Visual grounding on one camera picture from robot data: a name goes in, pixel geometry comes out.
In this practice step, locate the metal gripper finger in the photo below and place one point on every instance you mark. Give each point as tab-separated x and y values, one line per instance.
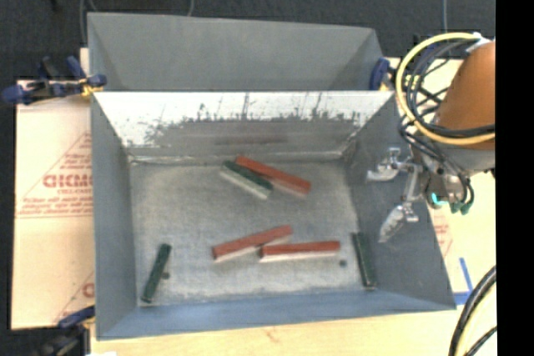
386	173
394	223

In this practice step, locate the dark green flat block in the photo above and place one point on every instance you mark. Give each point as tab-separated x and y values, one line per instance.
156	273
364	260
246	178

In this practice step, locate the red-brown flat block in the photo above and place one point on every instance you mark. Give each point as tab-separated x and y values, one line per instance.
250	242
300	250
277	176

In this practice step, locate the grey metal bin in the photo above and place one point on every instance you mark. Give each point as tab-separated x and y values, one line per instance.
233	212

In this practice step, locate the pale board with red print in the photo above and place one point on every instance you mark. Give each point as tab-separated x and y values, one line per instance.
50	229

